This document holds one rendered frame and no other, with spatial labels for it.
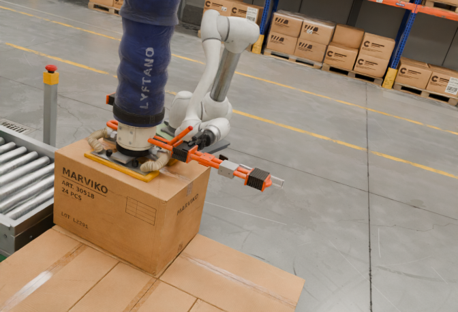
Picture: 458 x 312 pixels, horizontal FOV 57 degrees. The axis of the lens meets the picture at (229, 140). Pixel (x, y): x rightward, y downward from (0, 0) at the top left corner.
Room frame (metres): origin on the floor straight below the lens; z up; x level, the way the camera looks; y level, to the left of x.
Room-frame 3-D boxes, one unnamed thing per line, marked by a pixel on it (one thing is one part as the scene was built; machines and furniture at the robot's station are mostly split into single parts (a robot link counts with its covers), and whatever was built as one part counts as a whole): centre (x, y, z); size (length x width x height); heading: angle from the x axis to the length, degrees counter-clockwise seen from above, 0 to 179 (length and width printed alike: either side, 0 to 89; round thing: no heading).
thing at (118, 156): (1.73, 0.42, 1.02); 0.34 x 0.25 x 0.06; 72
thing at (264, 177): (1.54, -0.15, 1.09); 0.08 x 0.07 x 0.05; 72
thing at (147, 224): (1.73, 0.40, 0.75); 0.60 x 0.40 x 0.40; 70
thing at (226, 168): (1.59, -0.02, 1.08); 0.07 x 0.07 x 0.04; 72
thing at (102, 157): (1.64, 0.45, 0.98); 0.34 x 0.10 x 0.05; 72
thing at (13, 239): (1.83, 0.77, 0.47); 0.70 x 0.03 x 0.15; 163
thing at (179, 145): (1.65, 0.18, 1.08); 0.10 x 0.08 x 0.06; 162
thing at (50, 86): (2.48, 1.17, 0.50); 0.07 x 0.07 x 1.00; 73
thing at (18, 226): (1.83, 0.77, 0.58); 0.70 x 0.03 x 0.06; 163
